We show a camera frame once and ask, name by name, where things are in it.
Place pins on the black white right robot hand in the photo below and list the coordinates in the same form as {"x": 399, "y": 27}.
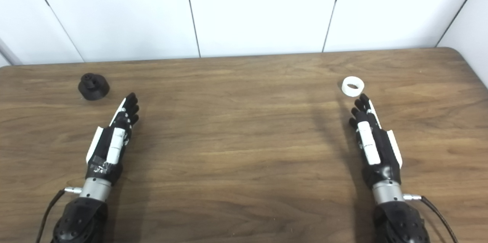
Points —
{"x": 375, "y": 147}

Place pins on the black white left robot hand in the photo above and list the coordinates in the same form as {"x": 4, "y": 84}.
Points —
{"x": 108, "y": 147}

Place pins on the round black plastic part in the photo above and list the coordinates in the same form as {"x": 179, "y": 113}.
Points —
{"x": 93, "y": 87}

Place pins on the grey metal pole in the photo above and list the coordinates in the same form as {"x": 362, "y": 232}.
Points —
{"x": 5, "y": 54}

